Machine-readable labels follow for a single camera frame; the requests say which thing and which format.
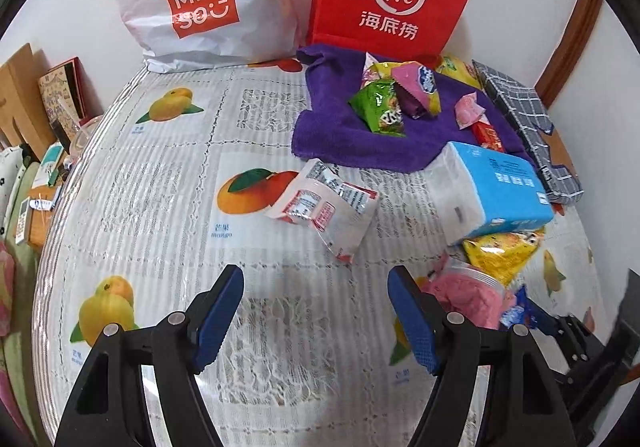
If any yellow patterned snack packet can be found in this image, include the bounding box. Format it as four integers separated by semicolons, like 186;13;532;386
462;227;546;288

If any white floral cloth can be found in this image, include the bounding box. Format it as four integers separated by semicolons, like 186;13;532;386
0;147;31;243

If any orange wooden box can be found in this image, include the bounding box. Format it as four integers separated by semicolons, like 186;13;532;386
25;182;63;250

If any pink and yellow snack bag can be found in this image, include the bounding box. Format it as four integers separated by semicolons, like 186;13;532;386
390;61;443;120

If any fruit print tablecloth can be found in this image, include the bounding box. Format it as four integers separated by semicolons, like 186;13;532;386
31;54;616;447

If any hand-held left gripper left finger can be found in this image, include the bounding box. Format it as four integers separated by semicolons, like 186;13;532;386
54;264;246;447

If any light wooden furniture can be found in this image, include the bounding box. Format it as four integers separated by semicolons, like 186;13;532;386
0;43;56;148

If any blue tissue pack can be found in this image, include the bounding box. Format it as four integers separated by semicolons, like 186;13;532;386
424;141;555;247

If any green snack bag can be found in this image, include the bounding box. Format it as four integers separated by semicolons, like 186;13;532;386
348;78;407;138

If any wooden door frame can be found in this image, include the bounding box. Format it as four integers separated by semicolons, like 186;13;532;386
535;0;603;110

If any grey checkered box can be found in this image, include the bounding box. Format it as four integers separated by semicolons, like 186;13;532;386
472;60;585;204

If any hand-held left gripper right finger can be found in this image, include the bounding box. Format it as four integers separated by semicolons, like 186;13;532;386
387;264;573;447

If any purple towel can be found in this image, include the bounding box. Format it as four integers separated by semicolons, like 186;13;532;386
291;43;526;173

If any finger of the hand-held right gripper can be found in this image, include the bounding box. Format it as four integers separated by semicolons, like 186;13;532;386
527;299;598;360

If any clear plastic cup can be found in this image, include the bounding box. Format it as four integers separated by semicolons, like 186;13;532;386
67;114;103;163

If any teal and white box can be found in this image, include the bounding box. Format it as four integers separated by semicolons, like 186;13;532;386
39;143;66;185

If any pink plastic bag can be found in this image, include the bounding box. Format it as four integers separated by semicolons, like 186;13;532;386
0;242;21;338

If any small pink snack packet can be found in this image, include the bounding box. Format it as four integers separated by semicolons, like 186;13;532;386
454;94;488;130

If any white and red snack packet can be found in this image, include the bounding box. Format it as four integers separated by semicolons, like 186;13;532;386
264;158;381;264

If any green cloth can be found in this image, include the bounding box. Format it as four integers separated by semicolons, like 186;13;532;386
0;162;56;447

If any decorated box with red edge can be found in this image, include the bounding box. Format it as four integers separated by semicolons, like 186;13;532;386
37;57;88;138

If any white plastic shopping bag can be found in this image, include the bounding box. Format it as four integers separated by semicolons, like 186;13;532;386
112;0;301;74

